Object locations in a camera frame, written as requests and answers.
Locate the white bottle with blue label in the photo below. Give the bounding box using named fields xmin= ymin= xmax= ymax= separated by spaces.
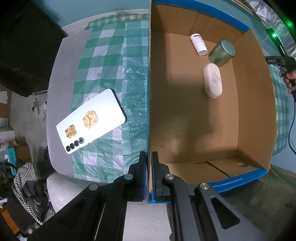
xmin=190 ymin=33 xmax=208 ymax=56

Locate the white oval case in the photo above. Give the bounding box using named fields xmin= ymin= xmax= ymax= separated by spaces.
xmin=203 ymin=63 xmax=223 ymax=98

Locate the striped cloth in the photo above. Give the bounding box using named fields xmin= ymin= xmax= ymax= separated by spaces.
xmin=11 ymin=162 xmax=55 ymax=225

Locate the green checkered tablecloth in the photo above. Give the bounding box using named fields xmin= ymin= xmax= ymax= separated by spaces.
xmin=72 ymin=13 xmax=149 ymax=183

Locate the white smartphone with stickers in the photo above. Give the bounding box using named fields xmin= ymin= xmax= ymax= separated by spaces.
xmin=56 ymin=89 xmax=126 ymax=154

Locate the cardboard box with blue tape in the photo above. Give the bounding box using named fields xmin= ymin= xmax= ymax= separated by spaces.
xmin=149 ymin=1 xmax=278 ymax=192

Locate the green round tin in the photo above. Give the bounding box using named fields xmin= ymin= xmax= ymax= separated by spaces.
xmin=209 ymin=39 xmax=237 ymax=67

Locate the person's right hand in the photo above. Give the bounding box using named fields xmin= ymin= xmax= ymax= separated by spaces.
xmin=280 ymin=70 xmax=296 ymax=94

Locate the black cable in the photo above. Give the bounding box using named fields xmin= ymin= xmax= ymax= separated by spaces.
xmin=287 ymin=97 xmax=296 ymax=155

